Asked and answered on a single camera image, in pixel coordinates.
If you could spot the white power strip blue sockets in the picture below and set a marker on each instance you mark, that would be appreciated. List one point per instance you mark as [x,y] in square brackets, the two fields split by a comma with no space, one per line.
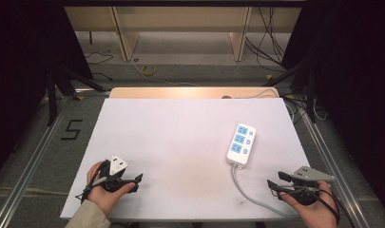
[241,144]

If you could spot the light wooden desk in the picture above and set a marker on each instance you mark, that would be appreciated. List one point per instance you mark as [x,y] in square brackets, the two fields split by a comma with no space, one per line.
[180,19]

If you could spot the person's left hand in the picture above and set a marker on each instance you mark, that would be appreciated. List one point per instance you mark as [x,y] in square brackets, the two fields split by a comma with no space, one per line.
[105,196]

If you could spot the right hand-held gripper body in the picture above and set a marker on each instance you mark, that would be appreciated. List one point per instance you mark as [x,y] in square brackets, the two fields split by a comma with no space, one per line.
[307,182]

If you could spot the person's right hand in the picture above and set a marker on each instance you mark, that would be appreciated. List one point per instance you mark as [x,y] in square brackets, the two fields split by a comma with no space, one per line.
[317,213]

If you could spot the dark curtain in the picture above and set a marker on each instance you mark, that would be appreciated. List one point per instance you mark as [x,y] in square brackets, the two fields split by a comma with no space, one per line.
[355,79]
[22,63]

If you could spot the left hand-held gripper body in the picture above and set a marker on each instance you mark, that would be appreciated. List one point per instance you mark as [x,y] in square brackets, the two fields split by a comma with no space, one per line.
[115,166]

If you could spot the black metal stand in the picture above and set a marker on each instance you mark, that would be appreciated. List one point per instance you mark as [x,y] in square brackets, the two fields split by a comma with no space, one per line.
[58,85]
[310,95]

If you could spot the aluminium floor rail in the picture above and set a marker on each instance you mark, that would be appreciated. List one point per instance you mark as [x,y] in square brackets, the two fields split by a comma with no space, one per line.
[336,171]
[25,171]

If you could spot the yellow tape roll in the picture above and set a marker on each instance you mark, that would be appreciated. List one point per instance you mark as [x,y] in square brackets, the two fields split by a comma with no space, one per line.
[148,70]

